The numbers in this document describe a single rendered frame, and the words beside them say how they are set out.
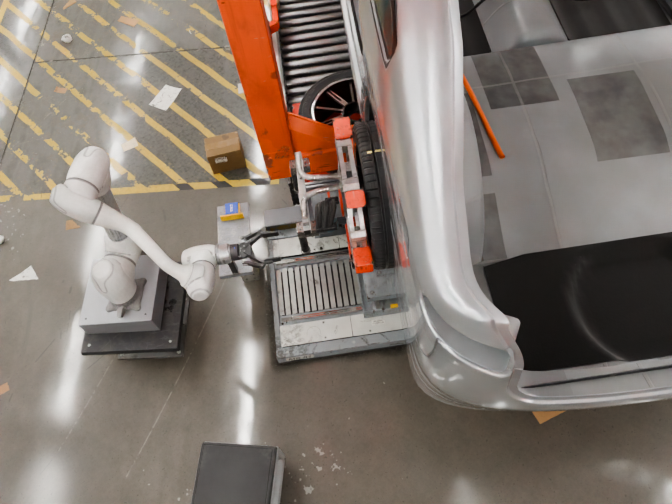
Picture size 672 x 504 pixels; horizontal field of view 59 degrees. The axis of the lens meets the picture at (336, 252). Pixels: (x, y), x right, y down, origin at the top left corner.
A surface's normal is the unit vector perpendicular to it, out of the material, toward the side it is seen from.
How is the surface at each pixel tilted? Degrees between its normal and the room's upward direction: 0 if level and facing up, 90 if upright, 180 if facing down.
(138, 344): 0
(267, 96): 90
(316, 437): 0
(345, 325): 0
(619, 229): 14
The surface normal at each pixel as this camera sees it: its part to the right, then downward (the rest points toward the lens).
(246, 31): 0.12, 0.86
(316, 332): -0.08, -0.50
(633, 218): -0.04, -0.19
